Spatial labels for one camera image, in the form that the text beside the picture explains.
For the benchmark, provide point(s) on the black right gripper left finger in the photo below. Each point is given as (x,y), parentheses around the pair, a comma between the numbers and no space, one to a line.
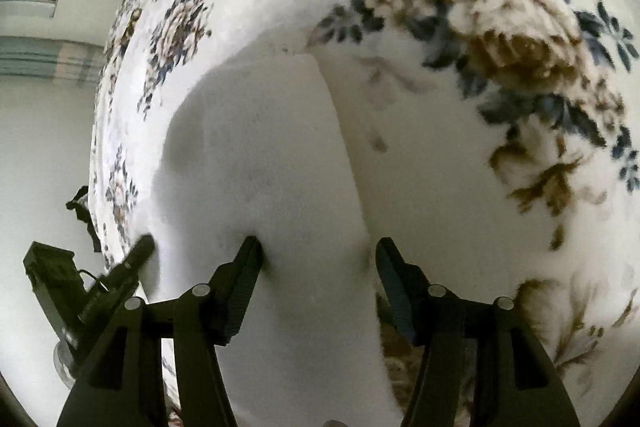
(119,382)

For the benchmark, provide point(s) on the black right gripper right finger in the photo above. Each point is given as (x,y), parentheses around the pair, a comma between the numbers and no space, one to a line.
(515,381)

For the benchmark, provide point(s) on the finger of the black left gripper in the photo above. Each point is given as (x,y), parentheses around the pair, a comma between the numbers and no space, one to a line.
(110,291)

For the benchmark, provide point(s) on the white knit sweater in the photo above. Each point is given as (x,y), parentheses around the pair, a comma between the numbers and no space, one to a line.
(255,149)

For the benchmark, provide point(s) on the left green curtain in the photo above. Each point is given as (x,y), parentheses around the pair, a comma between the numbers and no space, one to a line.
(46,58)

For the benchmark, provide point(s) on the floral bed blanket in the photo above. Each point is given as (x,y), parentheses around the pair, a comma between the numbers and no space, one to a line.
(495,141)

